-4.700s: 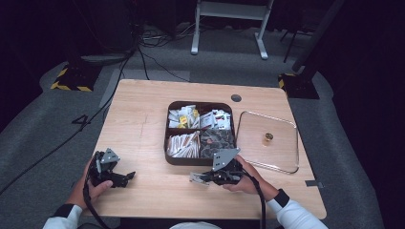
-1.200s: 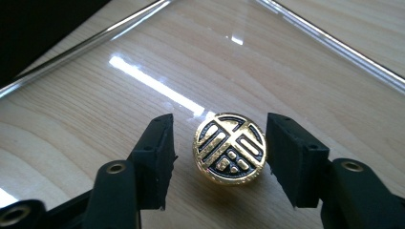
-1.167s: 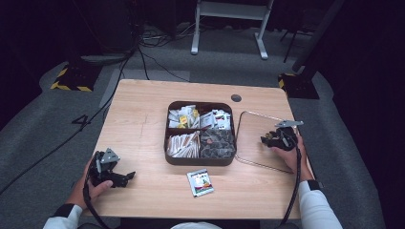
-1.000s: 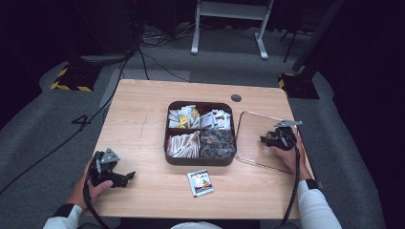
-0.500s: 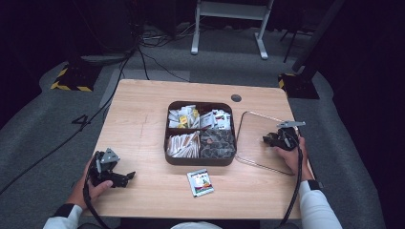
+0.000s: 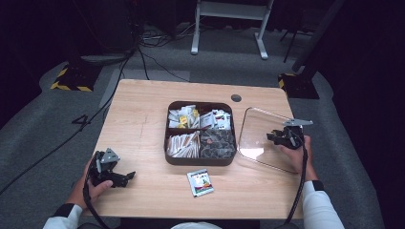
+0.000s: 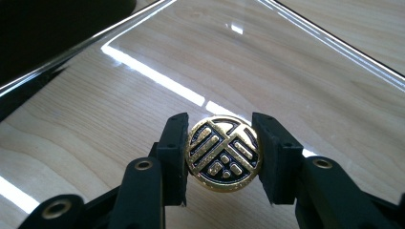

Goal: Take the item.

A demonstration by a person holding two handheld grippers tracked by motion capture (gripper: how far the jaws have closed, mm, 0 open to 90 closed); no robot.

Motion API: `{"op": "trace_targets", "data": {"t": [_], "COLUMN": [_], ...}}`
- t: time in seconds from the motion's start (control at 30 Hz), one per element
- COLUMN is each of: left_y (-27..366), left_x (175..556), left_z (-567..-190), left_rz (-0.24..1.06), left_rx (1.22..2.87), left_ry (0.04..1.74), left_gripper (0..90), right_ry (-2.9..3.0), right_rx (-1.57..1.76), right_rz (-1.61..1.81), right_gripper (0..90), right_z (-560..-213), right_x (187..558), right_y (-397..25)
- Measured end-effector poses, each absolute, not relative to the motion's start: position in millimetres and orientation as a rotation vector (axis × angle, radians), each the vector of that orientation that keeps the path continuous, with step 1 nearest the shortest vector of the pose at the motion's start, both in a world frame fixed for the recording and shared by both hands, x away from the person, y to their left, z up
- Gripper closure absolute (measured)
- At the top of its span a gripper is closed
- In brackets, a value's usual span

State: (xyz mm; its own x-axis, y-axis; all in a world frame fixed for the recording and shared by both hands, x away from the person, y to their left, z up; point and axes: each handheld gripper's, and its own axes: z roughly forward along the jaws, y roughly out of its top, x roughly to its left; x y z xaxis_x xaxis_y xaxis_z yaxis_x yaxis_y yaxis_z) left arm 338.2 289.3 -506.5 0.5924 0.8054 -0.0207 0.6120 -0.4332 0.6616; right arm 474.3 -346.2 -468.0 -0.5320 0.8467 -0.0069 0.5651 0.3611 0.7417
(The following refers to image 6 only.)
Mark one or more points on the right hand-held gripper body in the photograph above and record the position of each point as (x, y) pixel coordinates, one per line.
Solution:
(291, 136)

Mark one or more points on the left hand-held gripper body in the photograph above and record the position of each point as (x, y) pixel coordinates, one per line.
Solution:
(103, 167)

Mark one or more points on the clear plastic lid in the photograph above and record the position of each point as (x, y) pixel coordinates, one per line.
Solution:
(259, 140)

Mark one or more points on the dark brown divided box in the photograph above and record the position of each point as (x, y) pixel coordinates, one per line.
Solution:
(200, 161)

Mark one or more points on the person's right hand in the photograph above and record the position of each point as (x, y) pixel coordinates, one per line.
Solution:
(297, 157)

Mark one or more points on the person's left hand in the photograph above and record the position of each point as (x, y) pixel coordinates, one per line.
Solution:
(92, 192)

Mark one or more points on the yellow black striped base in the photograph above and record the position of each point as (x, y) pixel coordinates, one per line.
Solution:
(74, 79)
(299, 87)

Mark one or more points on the pile of dark grey packets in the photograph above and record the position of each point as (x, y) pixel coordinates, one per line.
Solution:
(218, 143)

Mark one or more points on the pile of white printed sachets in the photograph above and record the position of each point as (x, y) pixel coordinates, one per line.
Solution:
(215, 120)

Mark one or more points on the pile of brown stick sachets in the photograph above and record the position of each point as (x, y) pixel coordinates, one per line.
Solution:
(183, 144)

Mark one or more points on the white printed sachet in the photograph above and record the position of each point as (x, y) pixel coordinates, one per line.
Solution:
(200, 183)

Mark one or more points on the pile of white yellow packets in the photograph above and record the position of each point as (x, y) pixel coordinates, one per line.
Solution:
(183, 118)

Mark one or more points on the black slanted pole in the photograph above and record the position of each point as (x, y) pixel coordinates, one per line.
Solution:
(318, 35)

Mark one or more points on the white metal stand frame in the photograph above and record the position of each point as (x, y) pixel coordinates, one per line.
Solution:
(230, 11)

